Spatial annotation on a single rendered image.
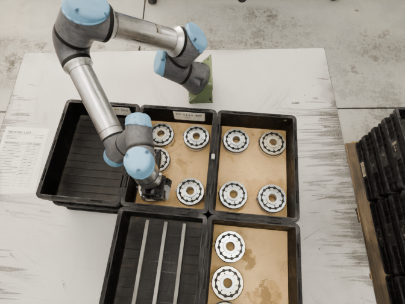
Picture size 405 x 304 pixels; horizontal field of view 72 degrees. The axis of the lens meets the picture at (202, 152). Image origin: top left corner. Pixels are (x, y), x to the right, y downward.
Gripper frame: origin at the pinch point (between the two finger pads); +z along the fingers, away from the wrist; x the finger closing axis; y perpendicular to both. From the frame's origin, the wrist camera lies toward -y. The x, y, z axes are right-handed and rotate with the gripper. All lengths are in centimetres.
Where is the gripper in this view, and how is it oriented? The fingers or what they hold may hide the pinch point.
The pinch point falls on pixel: (160, 187)
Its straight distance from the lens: 106.3
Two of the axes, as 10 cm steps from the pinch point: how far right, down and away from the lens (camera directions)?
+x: 10.0, 0.1, -0.3
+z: 0.3, 3.8, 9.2
